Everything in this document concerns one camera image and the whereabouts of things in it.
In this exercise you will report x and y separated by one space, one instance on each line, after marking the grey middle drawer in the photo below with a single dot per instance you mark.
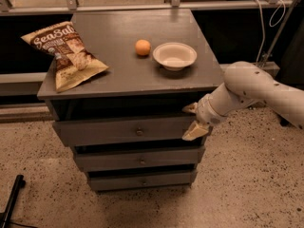
129 159

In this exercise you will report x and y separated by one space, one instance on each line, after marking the metal railing frame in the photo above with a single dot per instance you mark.
142 0

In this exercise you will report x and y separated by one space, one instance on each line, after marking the grey wooden drawer cabinet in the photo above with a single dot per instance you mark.
134 86

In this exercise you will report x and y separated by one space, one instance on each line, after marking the white paper bowl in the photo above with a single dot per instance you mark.
174 56

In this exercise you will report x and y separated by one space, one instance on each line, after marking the grey bottom drawer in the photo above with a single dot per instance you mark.
142 181

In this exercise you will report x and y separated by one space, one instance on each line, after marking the grey drawer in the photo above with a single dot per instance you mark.
129 159
123 130
142 181

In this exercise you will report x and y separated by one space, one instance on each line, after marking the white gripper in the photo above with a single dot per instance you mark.
205 112

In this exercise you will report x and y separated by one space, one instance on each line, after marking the sea salt chips bag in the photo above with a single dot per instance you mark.
74 64

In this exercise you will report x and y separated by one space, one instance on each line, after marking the orange fruit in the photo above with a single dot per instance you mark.
142 47

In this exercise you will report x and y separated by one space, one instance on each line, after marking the grey top drawer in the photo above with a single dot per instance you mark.
123 130

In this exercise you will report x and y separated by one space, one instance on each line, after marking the black pole on floor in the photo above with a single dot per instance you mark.
6 215

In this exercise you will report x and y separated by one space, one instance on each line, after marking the metal tripod stand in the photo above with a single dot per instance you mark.
278 29

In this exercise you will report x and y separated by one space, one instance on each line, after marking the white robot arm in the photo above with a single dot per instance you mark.
244 84

